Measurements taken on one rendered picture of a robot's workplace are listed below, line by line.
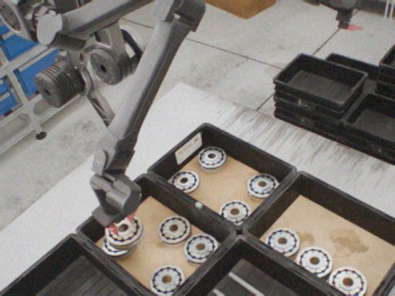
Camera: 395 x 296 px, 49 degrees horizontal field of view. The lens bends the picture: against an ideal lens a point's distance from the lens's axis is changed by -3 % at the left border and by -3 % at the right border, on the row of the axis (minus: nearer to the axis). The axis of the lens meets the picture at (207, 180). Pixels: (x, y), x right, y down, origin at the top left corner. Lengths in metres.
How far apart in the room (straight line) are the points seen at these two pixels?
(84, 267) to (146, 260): 0.20
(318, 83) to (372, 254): 1.33
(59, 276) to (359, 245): 0.91
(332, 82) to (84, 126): 1.74
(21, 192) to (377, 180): 2.15
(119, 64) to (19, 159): 1.81
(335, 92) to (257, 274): 1.37
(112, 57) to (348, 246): 0.97
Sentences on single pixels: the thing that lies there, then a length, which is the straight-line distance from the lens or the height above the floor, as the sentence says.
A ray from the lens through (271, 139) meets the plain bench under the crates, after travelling 1.84.
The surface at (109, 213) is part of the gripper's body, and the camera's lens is 1.12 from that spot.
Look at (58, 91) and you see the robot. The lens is 2.01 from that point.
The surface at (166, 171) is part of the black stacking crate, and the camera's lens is 1.53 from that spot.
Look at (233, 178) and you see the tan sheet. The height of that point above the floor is 0.83.
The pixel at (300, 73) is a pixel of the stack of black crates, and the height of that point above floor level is 0.49.
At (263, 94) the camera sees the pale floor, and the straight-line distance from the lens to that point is 3.22.
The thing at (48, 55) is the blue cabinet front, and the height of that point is 0.50.
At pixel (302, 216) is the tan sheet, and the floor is 0.83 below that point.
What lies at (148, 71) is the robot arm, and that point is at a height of 1.44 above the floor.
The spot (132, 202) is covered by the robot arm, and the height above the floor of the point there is 1.21.
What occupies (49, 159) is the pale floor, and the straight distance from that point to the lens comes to 3.13.
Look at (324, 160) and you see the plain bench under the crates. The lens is 1.76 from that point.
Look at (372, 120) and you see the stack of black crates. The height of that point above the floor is 0.38.
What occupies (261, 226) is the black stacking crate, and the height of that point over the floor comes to 0.88.
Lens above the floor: 1.96
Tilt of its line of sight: 48 degrees down
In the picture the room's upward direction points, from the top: 10 degrees counter-clockwise
